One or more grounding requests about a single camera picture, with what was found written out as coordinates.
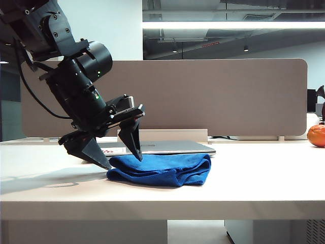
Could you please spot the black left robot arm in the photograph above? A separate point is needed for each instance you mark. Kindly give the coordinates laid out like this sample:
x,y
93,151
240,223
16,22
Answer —
x,y
73,76

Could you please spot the orange mandarin fruit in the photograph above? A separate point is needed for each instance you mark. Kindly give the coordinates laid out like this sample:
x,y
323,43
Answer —
x,y
317,136

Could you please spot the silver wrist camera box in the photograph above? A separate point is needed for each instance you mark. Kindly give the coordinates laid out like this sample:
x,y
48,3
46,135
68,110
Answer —
x,y
125,103

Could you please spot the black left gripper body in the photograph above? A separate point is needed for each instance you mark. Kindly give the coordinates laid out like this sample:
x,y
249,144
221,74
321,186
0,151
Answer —
x,y
111,122

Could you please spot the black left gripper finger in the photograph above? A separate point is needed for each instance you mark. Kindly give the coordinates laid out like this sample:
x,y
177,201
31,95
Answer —
x,y
132,138
91,151

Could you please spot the white divider foot bracket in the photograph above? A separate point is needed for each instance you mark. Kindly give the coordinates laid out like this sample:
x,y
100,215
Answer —
x,y
281,138

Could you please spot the dark figurine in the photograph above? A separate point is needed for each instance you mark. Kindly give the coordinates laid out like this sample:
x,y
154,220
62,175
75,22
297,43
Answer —
x,y
321,92

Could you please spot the black monitor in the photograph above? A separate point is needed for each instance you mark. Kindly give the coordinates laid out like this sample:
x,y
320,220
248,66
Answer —
x,y
311,100

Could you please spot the silver closed laptop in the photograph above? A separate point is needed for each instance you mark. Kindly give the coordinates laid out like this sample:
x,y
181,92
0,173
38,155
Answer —
x,y
177,148

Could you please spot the white desk object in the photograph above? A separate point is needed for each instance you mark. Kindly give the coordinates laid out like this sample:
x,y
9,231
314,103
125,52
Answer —
x,y
312,119

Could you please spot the blue microfibre rag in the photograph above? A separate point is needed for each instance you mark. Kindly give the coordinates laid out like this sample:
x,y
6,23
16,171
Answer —
x,y
157,170

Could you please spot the taupe fabric desk divider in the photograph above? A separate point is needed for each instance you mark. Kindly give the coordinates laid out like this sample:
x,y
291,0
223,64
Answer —
x,y
203,96

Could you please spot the white under-desk cabinet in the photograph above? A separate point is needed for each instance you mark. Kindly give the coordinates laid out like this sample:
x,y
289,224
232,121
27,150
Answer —
x,y
238,231

